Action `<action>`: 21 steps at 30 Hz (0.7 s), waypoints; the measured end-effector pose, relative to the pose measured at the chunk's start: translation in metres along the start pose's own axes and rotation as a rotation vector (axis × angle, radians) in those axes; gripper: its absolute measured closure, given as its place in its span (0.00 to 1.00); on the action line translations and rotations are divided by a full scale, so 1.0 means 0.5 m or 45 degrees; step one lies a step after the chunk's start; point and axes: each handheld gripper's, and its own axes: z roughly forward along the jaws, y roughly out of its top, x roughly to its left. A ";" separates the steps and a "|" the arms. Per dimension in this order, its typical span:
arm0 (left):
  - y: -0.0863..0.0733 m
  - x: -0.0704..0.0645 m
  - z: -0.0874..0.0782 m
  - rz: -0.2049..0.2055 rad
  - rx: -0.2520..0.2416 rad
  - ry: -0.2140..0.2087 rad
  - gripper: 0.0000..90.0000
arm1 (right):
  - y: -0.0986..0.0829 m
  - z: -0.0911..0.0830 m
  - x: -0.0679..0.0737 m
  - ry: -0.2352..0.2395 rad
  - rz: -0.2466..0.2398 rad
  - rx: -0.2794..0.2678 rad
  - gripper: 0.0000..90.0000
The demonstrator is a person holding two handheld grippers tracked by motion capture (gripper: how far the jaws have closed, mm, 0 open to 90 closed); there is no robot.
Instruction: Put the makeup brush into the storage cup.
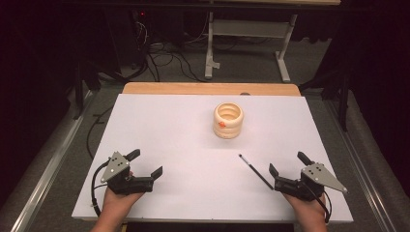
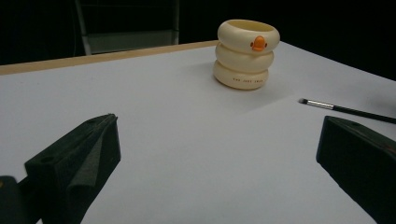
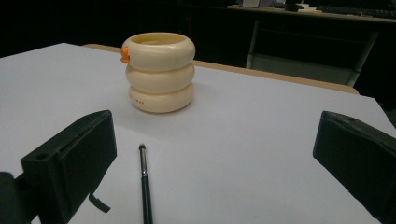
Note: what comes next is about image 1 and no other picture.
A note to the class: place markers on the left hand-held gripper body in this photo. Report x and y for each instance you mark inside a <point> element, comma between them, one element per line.
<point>117,167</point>

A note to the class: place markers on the black device with red light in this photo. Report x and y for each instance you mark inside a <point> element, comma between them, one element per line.
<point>140,14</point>

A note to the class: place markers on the cream ribbed pen holder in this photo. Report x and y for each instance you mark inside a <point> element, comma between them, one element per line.
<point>228,129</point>

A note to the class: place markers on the wooden table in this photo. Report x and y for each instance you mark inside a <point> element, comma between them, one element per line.
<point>206,88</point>

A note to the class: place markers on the person's left hand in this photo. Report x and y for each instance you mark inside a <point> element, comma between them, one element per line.
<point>116,203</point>

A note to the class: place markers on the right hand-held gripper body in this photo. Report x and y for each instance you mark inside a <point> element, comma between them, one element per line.
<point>317,175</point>

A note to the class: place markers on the white board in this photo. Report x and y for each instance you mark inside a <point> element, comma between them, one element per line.
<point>180,129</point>

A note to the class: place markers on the black pen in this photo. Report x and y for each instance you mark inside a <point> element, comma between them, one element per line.
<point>256,171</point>

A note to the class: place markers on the white metal desk frame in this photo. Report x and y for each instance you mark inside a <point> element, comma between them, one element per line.
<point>248,28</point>

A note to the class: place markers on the black stand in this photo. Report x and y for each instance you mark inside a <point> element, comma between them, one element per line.
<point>344,100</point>
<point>79,93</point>

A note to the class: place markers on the aluminium rail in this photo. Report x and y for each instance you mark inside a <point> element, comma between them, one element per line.
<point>361,167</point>
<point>48,174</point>

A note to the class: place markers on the person's right hand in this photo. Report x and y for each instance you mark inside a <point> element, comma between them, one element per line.
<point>309,209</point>

